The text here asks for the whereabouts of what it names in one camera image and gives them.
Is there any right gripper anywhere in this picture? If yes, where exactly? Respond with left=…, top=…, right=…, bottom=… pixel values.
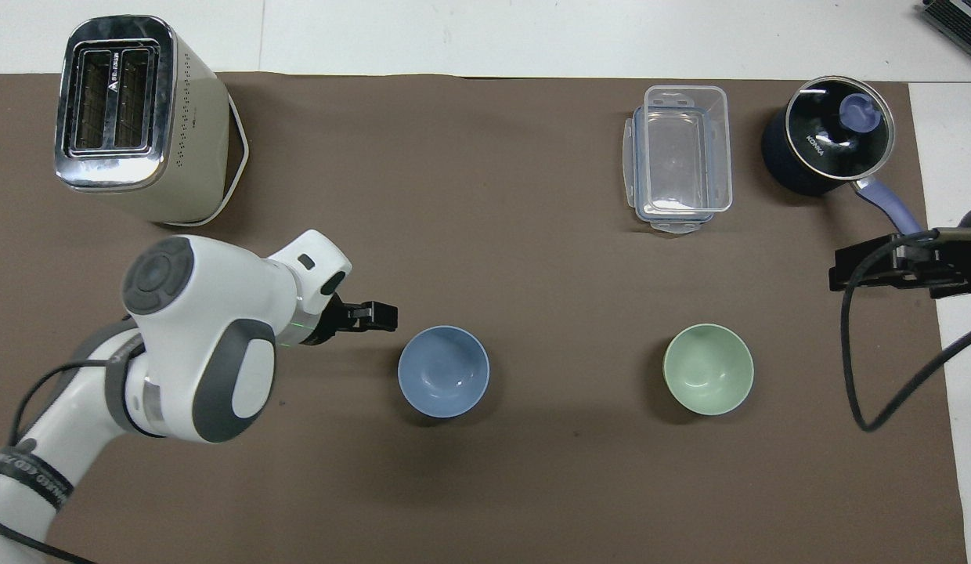
left=928, top=204, right=971, bottom=299

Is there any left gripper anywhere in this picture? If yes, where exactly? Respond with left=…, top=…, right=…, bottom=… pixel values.
left=302, top=291, right=355, bottom=346

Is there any blue bowl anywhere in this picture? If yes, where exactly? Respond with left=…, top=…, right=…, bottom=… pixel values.
left=397, top=325, right=491, bottom=419

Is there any green bowl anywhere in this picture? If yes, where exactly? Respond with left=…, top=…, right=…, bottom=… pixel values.
left=662, top=323, right=755, bottom=417

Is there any glass pot lid lavender knob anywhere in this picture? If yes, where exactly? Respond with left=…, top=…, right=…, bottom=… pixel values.
left=787, top=76, right=897, bottom=182

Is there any grey ribbed device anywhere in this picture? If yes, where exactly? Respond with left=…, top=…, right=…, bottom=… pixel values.
left=919, top=0, right=971, bottom=48

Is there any cream and chrome toaster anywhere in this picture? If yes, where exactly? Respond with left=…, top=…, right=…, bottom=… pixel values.
left=53, top=14, right=250, bottom=228

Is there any clear plastic container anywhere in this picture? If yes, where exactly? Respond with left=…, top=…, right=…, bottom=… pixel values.
left=634, top=85, right=734, bottom=217

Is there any black cable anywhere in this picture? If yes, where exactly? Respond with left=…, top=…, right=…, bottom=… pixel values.
left=0, top=356, right=138, bottom=564
left=840, top=229, right=971, bottom=432

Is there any dark blue pot lavender handle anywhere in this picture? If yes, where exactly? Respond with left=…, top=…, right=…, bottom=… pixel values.
left=762, top=76, right=925, bottom=236

